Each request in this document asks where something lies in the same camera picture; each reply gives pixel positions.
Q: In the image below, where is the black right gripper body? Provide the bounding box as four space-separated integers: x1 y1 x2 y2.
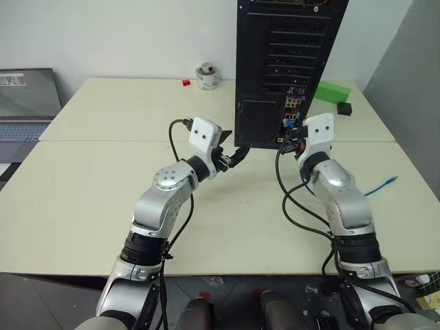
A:
294 132 309 156

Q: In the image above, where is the dark rounded shape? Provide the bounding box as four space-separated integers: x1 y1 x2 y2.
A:
252 288 305 330
177 291 217 330

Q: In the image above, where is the white tape roll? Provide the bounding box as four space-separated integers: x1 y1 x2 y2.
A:
195 67 221 91

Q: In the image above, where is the grey partition panel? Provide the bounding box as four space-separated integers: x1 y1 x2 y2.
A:
363 0 440 207

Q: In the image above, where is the green box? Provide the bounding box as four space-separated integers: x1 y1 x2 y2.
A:
313 81 352 105

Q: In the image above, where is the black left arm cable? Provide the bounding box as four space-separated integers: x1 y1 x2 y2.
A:
158 118 194 330

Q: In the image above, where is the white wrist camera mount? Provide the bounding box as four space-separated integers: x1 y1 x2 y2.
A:
188 116 222 179
296 113 336 166

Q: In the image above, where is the yellow paper sheet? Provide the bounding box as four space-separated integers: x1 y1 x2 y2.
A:
415 270 440 312

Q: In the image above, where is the grey laptop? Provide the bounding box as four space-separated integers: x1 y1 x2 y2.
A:
0 67 65 164

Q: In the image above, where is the black computer tower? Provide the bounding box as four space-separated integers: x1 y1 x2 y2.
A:
234 0 350 151

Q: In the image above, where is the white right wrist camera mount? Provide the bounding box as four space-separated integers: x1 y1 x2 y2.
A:
296 113 336 166

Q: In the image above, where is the blue ethernet cable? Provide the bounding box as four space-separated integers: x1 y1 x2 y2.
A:
284 120 399 199

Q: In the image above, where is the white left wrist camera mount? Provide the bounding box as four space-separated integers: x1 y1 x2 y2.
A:
188 116 222 179

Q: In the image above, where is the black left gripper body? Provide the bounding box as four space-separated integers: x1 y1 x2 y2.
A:
211 145 233 172

